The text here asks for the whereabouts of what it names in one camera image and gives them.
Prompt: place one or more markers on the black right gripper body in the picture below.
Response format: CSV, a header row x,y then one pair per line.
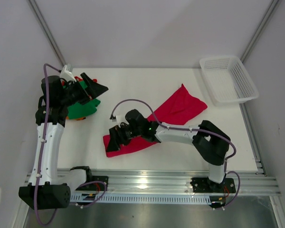
x,y
118,137

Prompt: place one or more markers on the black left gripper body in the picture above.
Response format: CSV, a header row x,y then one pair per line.
x,y
74,94

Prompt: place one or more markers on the crimson t shirt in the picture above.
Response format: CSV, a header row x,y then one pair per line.
x,y
178,109

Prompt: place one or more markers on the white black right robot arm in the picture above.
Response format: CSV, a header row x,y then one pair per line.
x,y
209,141

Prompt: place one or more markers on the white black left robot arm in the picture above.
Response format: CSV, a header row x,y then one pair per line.
x,y
45,189

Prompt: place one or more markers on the red folded t shirt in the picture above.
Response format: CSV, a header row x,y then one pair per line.
x,y
80,79

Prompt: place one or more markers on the green folded t shirt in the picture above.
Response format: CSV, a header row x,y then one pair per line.
x,y
83,110

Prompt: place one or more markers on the white plastic basket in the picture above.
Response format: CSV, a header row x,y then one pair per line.
x,y
227,80

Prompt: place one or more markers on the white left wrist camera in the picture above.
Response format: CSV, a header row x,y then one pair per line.
x,y
66,73

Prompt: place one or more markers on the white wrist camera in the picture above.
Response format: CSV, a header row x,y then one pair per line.
x,y
118,119
66,73

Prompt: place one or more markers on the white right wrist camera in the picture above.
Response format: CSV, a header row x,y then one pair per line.
x,y
118,119

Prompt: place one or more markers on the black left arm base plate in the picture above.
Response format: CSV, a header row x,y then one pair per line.
x,y
95,183

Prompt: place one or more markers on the white slotted cable duct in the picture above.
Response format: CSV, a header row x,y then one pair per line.
x,y
188,199

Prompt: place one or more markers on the left aluminium corner post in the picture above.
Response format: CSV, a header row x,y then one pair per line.
x,y
46,30

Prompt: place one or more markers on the aluminium corner post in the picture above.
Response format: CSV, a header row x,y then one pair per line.
x,y
46,30
269,13

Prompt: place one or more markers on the aluminium front rail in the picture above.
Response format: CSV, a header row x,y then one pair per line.
x,y
178,182

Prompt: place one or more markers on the right aluminium corner post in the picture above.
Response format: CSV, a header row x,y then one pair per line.
x,y
269,13

